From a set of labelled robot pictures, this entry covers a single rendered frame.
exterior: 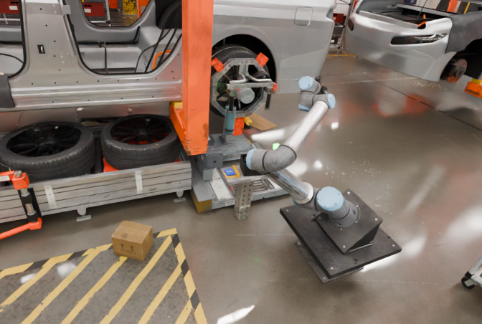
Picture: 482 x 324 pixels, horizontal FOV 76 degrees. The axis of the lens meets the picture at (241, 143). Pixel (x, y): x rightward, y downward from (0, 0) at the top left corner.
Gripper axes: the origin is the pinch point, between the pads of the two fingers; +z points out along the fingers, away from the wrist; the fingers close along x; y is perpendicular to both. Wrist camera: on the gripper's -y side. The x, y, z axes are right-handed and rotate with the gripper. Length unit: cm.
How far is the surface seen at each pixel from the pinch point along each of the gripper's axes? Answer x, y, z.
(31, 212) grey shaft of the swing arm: -172, 76, -123
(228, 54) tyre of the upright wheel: -73, -46, -19
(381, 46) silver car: 9, -113, 210
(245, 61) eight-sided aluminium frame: -62, -40, -10
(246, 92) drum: -65, -13, -7
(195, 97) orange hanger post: -69, 4, -65
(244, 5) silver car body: -49, -77, -26
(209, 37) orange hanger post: -45, -28, -76
